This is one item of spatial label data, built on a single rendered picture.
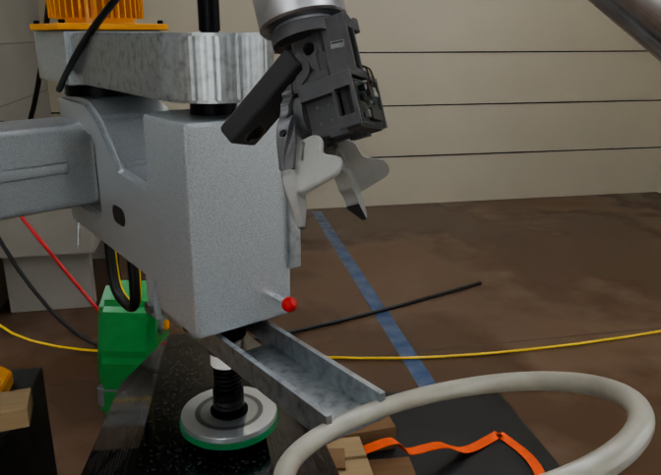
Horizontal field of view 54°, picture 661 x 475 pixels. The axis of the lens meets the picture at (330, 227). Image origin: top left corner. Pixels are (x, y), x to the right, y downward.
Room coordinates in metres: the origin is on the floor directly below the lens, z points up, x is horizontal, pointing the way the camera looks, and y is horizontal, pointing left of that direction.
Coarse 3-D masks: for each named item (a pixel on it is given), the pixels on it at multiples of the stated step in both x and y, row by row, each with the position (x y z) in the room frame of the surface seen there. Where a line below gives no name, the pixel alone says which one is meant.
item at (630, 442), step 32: (448, 384) 0.95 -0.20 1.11; (480, 384) 0.94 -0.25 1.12; (512, 384) 0.91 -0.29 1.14; (544, 384) 0.88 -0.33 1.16; (576, 384) 0.83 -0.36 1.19; (608, 384) 0.78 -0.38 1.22; (352, 416) 0.90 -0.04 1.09; (384, 416) 0.93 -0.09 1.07; (640, 416) 0.63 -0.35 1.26; (288, 448) 0.78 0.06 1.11; (608, 448) 0.57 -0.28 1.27; (640, 448) 0.58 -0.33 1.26
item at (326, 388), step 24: (192, 336) 1.26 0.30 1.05; (216, 336) 1.16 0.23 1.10; (264, 336) 1.23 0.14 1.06; (288, 336) 1.16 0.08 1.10; (240, 360) 1.09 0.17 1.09; (264, 360) 1.14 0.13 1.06; (288, 360) 1.14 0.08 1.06; (312, 360) 1.09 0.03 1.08; (264, 384) 1.02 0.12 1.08; (288, 384) 0.97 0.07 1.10; (312, 384) 1.05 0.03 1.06; (336, 384) 1.03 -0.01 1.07; (360, 384) 0.97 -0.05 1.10; (288, 408) 0.95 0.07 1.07; (312, 408) 0.90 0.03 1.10; (336, 408) 0.96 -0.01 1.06
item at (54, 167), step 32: (0, 128) 1.55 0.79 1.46; (32, 128) 1.58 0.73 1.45; (64, 128) 1.63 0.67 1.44; (0, 160) 1.51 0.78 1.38; (32, 160) 1.56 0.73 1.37; (64, 160) 1.62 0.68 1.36; (0, 192) 1.50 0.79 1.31; (32, 192) 1.56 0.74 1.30; (64, 192) 1.61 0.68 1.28; (96, 192) 1.67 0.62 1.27
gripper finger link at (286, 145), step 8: (288, 104) 0.63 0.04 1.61; (280, 112) 0.63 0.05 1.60; (288, 112) 0.62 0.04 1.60; (280, 120) 0.62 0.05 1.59; (288, 120) 0.61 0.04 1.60; (296, 120) 0.62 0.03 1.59; (280, 128) 0.61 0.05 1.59; (288, 128) 0.60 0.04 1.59; (296, 128) 0.61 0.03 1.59; (280, 136) 0.60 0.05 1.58; (288, 136) 0.60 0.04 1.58; (296, 136) 0.61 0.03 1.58; (280, 144) 0.60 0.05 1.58; (288, 144) 0.60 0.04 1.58; (296, 144) 0.60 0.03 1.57; (280, 152) 0.59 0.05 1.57; (288, 152) 0.59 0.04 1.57; (280, 160) 0.59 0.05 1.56; (288, 160) 0.59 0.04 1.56; (280, 168) 0.59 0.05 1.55; (288, 168) 0.58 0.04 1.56
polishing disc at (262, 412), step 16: (192, 400) 1.31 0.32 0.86; (208, 400) 1.31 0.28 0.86; (256, 400) 1.31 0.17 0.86; (192, 416) 1.24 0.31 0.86; (208, 416) 1.24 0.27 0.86; (256, 416) 1.24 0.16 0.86; (272, 416) 1.24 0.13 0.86; (192, 432) 1.19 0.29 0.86; (208, 432) 1.19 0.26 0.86; (224, 432) 1.19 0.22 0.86; (240, 432) 1.19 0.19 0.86; (256, 432) 1.19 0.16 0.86
